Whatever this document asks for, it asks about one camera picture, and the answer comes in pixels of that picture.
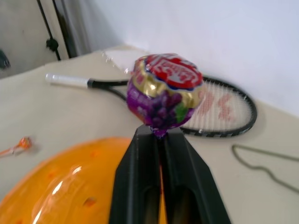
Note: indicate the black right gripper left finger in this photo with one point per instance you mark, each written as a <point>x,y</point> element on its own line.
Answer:
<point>133,177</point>

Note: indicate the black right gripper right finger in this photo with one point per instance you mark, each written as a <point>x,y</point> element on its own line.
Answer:
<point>191,182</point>

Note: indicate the purple grape lollipop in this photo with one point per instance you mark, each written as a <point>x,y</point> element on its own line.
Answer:
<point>163,93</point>

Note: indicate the black badminton racket white grip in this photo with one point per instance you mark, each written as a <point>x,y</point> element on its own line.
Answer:
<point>210,102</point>

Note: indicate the orange plastic bowl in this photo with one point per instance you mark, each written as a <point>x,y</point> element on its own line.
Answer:
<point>46,186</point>

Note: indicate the orange wrapped lollipop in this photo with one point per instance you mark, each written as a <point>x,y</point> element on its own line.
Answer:
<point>22,143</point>

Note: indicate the clear plastic wrapper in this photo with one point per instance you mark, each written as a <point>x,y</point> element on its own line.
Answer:
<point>116,56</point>

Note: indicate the dark blurred object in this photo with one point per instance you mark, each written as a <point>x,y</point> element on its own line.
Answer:
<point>4,59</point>

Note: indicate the black vertical frame bar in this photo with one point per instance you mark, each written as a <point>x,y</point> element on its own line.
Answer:
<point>64,28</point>

